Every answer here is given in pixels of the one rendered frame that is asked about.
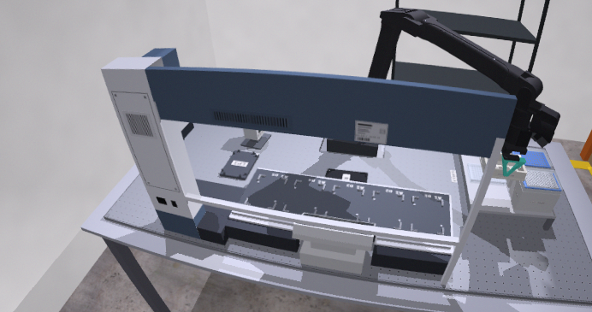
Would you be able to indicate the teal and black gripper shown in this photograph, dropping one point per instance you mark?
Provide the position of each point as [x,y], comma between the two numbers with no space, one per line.
[510,146]

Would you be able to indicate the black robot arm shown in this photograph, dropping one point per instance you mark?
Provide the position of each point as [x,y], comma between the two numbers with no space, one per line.
[523,84]

